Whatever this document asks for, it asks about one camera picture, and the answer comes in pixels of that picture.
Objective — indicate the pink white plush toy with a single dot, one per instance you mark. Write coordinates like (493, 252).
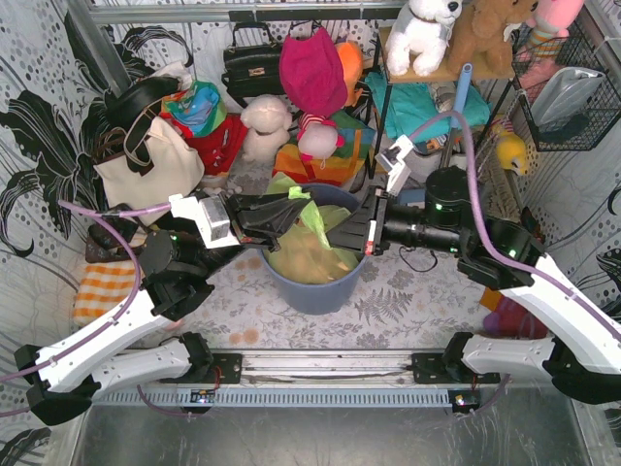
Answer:
(318, 137)

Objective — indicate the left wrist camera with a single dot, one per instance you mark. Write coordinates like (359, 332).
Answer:
(210, 217)

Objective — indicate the blue trash bin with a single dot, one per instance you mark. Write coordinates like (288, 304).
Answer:
(320, 299)

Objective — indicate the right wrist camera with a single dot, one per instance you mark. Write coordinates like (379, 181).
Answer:
(393, 161)

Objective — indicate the yellow plush duck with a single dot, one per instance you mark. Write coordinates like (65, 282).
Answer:
(510, 149)

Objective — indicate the green plastic trash bag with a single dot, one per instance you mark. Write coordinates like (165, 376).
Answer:
(304, 254)

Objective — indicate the orange plush toy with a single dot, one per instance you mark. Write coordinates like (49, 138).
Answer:
(351, 58)

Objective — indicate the black round hat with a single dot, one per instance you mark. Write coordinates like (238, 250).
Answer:
(121, 111)

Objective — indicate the white plush sheep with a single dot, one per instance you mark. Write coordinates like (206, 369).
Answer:
(267, 120)

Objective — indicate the teal folded cloth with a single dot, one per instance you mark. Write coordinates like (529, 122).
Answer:
(411, 105)

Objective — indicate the black wire basket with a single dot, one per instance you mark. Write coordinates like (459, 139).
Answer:
(587, 128)

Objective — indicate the orange checkered towel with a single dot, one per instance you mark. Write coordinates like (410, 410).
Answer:
(103, 286)

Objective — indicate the silver foil pouch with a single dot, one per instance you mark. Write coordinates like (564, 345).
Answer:
(565, 94)

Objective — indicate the colourful printed bag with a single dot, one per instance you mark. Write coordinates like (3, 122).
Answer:
(195, 112)

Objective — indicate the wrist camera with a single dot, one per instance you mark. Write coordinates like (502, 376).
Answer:
(210, 217)
(393, 161)

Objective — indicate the black leather handbag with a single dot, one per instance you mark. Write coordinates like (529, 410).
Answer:
(254, 70)

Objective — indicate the white sneakers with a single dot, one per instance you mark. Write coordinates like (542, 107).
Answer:
(422, 166)

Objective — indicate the brown patterned bag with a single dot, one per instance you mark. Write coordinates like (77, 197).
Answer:
(103, 247)

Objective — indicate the magenta cloth bag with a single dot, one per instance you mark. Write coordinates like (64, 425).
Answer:
(311, 74)

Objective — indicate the black metal shelf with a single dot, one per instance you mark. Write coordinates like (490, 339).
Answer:
(381, 121)

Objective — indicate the blue floor sweeper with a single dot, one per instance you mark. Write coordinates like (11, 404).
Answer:
(456, 114)

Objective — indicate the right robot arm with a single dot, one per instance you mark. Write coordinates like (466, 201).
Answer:
(581, 355)

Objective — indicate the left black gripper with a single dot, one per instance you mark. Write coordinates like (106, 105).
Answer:
(234, 221)

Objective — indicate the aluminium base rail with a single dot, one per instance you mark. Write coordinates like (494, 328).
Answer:
(320, 366)

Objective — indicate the brown teddy bear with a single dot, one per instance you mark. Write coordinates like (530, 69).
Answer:
(481, 29)

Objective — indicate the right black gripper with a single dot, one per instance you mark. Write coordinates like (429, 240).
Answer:
(376, 221)

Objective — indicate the red cloth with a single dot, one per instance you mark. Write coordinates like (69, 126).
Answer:
(220, 148)

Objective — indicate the rainbow striped cloth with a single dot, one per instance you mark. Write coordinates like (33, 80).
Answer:
(341, 167)

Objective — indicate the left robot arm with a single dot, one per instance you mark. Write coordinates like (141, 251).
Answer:
(171, 282)

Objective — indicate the striped colourful sock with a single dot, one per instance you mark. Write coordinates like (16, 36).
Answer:
(509, 319)

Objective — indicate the white plush dog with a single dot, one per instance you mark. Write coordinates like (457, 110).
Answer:
(419, 36)

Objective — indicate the white canvas tote bag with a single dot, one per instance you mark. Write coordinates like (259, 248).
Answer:
(175, 167)

